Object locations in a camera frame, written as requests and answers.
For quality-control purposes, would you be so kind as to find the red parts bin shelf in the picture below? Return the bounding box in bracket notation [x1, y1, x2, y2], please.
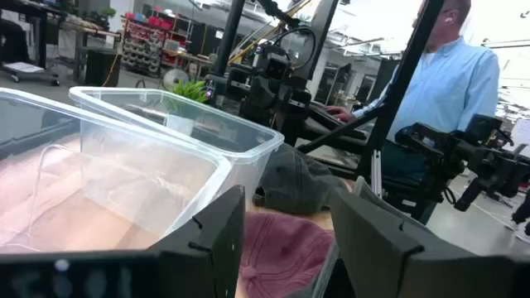
[119, 11, 175, 78]

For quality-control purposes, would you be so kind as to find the person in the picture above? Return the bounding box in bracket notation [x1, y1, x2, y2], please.
[325, 0, 501, 183]

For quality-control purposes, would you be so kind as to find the clear plastic container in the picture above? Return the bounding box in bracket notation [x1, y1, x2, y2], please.
[68, 85, 286, 208]
[0, 87, 233, 254]

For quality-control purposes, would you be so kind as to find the dark grey cap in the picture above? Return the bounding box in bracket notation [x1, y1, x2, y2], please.
[252, 142, 351, 216]

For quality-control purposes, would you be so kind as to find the black desk with legs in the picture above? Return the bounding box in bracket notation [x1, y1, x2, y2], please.
[0, 0, 63, 87]

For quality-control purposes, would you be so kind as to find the black waste bin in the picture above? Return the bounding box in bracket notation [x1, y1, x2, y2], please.
[84, 48, 123, 88]

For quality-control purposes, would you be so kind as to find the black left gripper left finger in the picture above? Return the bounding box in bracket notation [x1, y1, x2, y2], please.
[149, 185, 247, 298]

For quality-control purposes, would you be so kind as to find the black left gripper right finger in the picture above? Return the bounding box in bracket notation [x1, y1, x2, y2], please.
[329, 189, 498, 298]

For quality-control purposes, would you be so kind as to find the person's hand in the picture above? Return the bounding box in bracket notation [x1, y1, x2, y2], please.
[325, 105, 357, 123]

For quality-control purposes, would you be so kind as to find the maroon cap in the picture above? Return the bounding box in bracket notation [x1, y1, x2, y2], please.
[238, 211, 339, 298]

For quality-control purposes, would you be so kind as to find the black metal frame post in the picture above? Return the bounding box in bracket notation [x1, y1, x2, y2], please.
[296, 0, 446, 199]

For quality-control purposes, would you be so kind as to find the green artificial plant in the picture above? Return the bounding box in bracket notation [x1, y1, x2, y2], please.
[170, 79, 210, 104]

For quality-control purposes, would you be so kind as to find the white desk fan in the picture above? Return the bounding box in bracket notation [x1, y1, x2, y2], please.
[161, 68, 190, 90]

